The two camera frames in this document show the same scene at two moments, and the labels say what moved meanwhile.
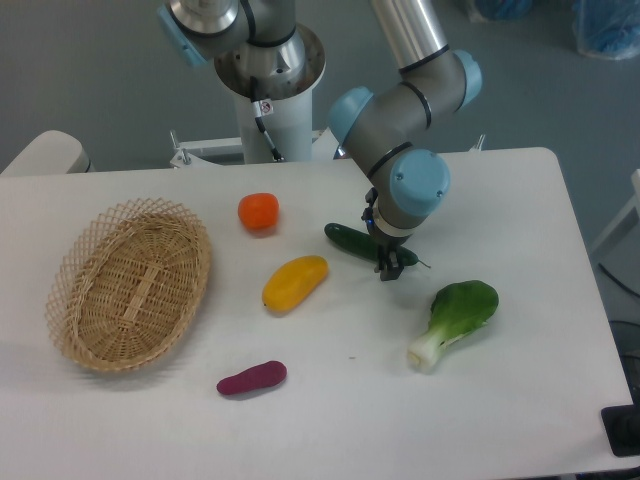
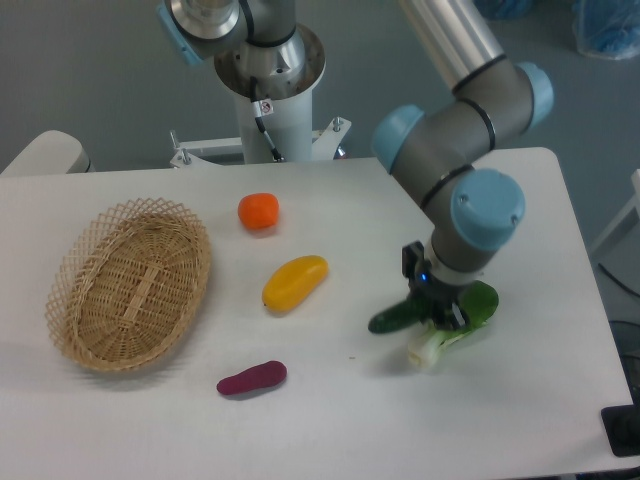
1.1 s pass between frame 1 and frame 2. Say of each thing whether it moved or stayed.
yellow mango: stayed
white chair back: stayed
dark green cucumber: moved
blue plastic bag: stayed
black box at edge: stayed
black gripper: moved
